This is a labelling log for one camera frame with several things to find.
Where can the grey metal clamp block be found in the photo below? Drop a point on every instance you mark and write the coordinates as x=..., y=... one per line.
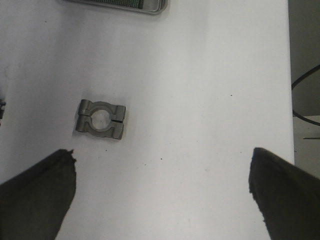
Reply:
x=101, y=119

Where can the green perforated circuit board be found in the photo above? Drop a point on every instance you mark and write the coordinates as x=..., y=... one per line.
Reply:
x=133, y=4

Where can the red emergency stop button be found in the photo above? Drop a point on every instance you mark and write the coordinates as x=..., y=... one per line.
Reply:
x=2, y=108

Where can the silver metal tray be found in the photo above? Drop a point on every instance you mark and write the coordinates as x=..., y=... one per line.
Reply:
x=147, y=7

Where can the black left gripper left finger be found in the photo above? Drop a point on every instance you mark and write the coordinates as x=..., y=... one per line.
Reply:
x=34, y=203

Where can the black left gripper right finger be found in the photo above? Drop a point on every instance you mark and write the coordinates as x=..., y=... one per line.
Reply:
x=287, y=197

